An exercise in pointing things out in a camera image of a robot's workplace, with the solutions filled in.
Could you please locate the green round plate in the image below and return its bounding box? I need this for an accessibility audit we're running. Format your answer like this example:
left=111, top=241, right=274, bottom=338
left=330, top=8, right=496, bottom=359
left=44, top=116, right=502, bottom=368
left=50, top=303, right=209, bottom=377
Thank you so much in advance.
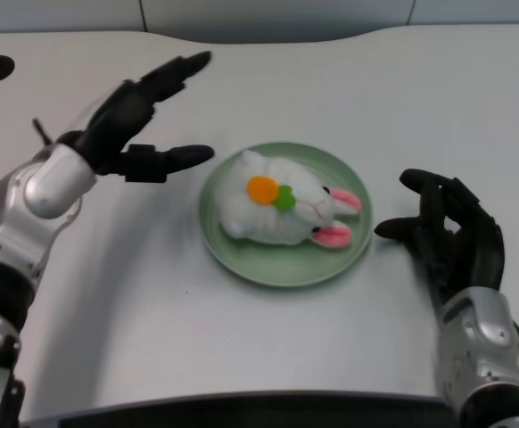
left=197, top=141, right=374, bottom=288

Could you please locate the white rabbit plush doll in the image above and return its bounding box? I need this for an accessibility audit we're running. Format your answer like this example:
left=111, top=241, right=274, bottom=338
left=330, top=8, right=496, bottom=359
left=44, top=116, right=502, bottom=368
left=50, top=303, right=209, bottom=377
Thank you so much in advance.
left=217, top=150, right=363, bottom=250

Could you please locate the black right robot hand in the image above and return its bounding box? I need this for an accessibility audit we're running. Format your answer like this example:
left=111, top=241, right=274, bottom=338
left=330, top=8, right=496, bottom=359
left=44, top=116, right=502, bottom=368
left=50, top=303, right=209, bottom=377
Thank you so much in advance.
left=374, top=168, right=507, bottom=304

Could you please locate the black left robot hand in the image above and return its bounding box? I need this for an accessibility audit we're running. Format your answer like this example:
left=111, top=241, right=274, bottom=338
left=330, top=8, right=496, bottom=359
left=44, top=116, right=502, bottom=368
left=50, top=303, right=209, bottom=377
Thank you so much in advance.
left=54, top=50, right=216, bottom=184

